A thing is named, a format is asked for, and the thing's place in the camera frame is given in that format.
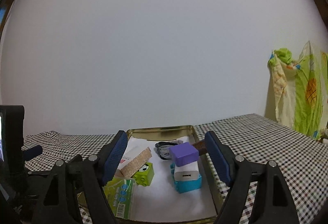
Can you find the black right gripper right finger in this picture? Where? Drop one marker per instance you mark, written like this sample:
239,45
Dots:
273,202

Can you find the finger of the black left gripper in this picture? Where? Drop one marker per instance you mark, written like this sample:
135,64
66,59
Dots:
32,152

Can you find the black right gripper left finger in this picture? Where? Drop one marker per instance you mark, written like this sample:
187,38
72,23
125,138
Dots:
58,201

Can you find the red small box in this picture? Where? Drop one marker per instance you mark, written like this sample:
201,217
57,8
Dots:
129,153

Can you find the green soccer toy brick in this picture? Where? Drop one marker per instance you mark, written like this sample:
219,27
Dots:
144,175

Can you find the grey black object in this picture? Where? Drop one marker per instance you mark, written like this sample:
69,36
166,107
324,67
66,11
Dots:
162,148

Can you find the white charger adapter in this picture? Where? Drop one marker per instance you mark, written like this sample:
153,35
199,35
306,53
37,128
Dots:
188,172

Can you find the dark brown wooden block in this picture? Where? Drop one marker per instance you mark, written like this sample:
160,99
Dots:
200,146

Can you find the blue toy building brick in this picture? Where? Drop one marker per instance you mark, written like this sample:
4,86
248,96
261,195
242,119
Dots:
186,186

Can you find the purple rectangular block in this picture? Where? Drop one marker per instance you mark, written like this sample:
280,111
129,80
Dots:
183,154

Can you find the checkered tablecloth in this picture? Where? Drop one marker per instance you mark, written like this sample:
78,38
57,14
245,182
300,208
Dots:
302,160

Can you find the white paper tray liner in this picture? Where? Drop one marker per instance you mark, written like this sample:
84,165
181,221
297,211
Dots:
160,202

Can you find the gold metal tin tray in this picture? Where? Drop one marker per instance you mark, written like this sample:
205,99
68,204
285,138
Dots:
186,133

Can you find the brown wooden door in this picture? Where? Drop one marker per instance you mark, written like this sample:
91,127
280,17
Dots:
5,8

